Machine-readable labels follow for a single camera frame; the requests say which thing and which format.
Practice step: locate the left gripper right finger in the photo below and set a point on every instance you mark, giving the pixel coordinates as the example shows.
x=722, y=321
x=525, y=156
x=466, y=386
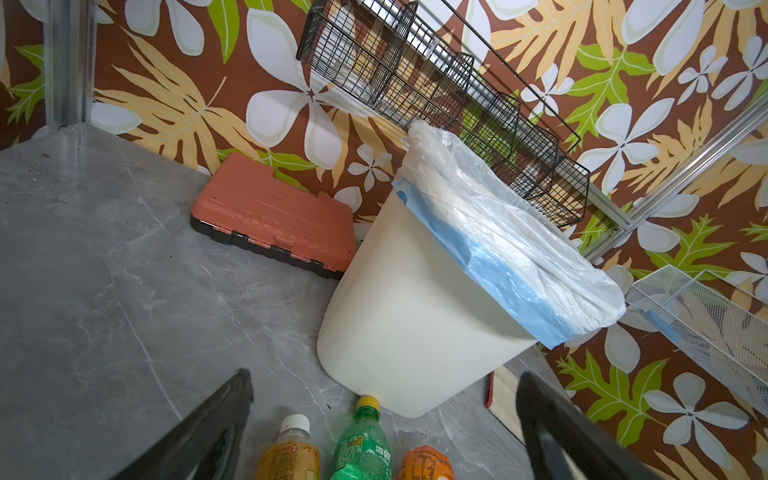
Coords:
x=556, y=434

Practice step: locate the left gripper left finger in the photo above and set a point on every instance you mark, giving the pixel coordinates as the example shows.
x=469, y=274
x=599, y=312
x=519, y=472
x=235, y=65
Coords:
x=206, y=443

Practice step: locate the red yellow label tea bottle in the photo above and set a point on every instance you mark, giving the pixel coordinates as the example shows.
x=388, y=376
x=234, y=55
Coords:
x=294, y=455

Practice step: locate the orange label juice bottle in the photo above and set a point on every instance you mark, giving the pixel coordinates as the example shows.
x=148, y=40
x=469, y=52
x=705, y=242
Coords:
x=426, y=463

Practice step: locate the small green soda bottle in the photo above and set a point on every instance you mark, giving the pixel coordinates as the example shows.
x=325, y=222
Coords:
x=363, y=451

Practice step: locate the white mesh basket right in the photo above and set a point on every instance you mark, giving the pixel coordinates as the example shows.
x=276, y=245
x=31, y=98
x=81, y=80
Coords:
x=723, y=338

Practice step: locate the red plastic tool case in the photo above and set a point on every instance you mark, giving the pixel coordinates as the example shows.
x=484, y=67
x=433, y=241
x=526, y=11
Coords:
x=246, y=205

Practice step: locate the black wire wall basket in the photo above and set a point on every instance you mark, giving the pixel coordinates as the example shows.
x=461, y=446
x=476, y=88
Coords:
x=386, y=56

